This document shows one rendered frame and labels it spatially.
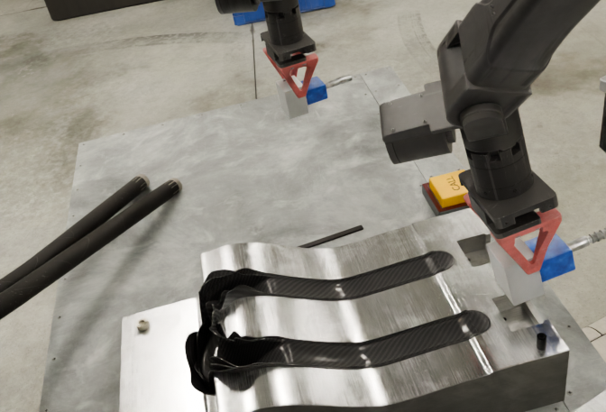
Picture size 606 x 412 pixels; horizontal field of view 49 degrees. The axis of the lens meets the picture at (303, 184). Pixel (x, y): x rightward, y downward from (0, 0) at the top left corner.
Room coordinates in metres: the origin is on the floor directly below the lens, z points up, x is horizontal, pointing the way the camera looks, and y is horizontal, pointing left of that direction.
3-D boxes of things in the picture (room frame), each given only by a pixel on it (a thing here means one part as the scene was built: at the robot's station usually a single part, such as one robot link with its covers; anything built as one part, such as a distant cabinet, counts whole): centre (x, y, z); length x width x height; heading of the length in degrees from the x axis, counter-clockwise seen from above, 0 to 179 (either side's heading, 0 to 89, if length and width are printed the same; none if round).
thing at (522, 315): (0.51, -0.21, 0.87); 0.05 x 0.05 x 0.04; 4
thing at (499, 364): (0.55, 0.02, 0.87); 0.50 x 0.26 x 0.14; 94
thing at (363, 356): (0.54, 0.00, 0.92); 0.35 x 0.16 x 0.09; 94
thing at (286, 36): (1.04, -0.02, 1.06); 0.10 x 0.07 x 0.07; 14
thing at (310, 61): (1.02, -0.03, 0.99); 0.07 x 0.07 x 0.09; 14
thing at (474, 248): (0.61, -0.21, 0.87); 0.05 x 0.05 x 0.04; 4
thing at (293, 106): (1.04, -0.06, 0.93); 0.13 x 0.05 x 0.05; 104
